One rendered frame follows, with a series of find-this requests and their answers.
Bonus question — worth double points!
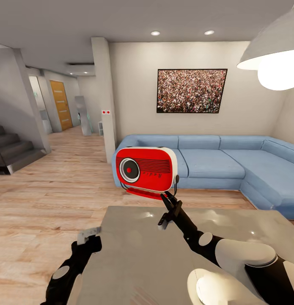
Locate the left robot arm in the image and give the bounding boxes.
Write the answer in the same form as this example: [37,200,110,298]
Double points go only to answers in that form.
[40,226,103,305]

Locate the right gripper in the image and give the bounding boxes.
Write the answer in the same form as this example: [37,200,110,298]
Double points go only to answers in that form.
[160,191,191,230]

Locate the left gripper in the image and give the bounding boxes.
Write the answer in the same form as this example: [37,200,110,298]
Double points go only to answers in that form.
[71,236,102,262]

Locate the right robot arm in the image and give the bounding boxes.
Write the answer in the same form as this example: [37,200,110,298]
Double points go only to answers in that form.
[158,191,294,305]

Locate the radio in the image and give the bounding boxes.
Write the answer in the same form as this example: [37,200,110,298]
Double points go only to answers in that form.
[115,147,179,200]

